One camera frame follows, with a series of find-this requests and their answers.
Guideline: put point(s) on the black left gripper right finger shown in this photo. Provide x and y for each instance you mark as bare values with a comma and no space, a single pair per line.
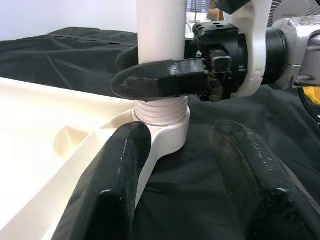
262,190

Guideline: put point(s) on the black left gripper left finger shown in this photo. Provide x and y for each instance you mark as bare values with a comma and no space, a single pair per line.
107,190

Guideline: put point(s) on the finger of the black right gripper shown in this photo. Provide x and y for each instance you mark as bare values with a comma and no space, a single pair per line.
127,58
162,80

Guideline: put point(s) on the white plastic table leg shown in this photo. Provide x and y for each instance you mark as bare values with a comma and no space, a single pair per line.
160,30

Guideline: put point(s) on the white plastic table top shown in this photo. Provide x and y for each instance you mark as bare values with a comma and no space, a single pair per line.
37,125

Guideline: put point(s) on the black cloth table cover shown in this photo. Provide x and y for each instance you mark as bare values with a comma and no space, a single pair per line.
225,112

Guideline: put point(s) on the yellow plastic bag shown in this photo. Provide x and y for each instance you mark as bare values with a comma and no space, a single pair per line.
313,93

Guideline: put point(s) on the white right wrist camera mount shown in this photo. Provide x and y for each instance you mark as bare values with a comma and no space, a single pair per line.
257,37

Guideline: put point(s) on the white pedestal fan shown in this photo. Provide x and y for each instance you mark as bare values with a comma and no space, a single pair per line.
295,7

